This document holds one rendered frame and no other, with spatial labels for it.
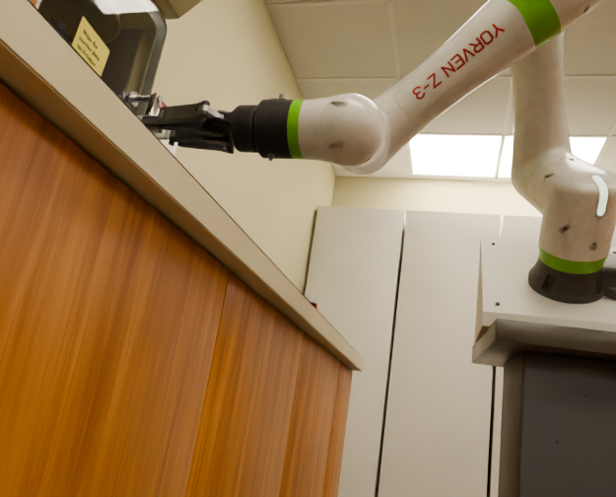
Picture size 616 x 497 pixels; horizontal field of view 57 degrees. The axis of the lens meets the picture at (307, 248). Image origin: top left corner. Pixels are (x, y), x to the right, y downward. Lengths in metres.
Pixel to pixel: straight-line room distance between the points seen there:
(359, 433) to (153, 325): 3.06
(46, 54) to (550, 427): 0.98
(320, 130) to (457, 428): 2.91
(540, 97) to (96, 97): 0.93
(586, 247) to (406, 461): 2.59
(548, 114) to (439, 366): 2.56
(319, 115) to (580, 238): 0.57
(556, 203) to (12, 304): 0.95
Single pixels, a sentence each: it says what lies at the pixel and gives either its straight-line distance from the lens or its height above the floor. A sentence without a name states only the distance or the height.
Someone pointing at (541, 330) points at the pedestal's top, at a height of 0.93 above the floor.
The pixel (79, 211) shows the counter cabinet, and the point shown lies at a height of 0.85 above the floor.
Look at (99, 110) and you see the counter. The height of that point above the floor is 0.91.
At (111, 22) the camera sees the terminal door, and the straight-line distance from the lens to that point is 1.04.
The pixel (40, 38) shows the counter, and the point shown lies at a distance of 0.44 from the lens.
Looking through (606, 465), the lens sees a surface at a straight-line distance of 1.17.
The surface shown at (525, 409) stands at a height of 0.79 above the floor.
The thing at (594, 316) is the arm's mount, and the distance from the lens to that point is 1.22.
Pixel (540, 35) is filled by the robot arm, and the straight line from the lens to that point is 1.02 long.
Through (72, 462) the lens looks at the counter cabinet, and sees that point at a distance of 0.56.
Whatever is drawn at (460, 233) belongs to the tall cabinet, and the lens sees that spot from 3.84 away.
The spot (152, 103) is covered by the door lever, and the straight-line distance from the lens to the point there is 1.03.
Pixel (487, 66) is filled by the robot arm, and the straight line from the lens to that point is 1.00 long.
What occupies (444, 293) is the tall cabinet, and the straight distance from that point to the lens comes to 3.72.
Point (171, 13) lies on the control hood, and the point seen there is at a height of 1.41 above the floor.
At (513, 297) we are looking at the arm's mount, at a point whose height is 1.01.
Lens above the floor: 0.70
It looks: 17 degrees up
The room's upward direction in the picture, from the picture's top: 9 degrees clockwise
